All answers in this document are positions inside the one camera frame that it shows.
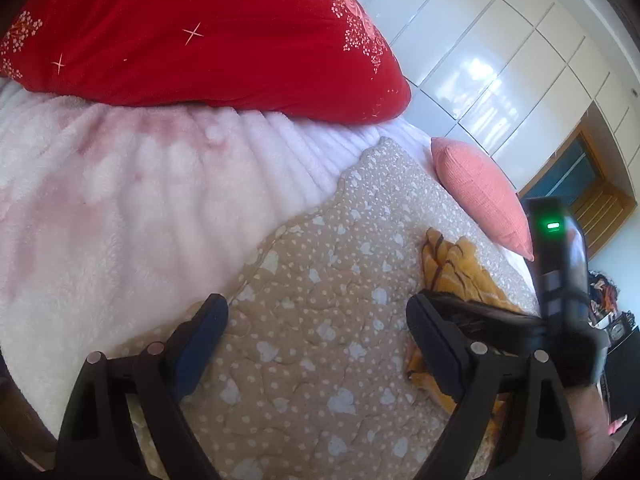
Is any beige spotted quilt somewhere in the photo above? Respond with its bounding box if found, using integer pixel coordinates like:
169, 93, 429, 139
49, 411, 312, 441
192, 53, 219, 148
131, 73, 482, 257
114, 136, 542, 480

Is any yellow striped knit sweater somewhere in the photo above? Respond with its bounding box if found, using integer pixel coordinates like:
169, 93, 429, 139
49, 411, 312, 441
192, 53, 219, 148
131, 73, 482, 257
406, 228, 524, 415

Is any white glossy wardrobe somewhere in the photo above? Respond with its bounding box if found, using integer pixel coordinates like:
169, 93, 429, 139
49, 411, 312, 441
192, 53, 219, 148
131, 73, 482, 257
359, 0, 639, 188

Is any pink cushion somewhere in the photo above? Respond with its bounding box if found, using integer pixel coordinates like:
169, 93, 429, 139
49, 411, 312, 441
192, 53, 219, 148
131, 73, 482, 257
431, 138, 534, 261

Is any shoe rack with clothes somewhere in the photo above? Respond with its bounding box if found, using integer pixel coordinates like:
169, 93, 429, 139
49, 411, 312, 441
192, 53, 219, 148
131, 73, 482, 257
588, 272, 620, 326

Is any white pink fleece blanket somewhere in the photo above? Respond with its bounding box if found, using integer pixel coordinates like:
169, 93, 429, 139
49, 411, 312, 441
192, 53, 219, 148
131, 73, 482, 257
1, 79, 431, 434

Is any long red pillow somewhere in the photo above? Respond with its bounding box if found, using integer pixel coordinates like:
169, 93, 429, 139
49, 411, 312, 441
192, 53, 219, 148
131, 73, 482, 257
1, 0, 410, 125

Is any person's right hand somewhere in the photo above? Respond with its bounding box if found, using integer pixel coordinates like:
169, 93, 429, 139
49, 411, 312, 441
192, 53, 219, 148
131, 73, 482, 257
565, 386, 616, 479

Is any brown wooden door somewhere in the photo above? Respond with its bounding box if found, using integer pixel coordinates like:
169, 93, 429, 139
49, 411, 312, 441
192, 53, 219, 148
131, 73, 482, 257
570, 179, 637, 260

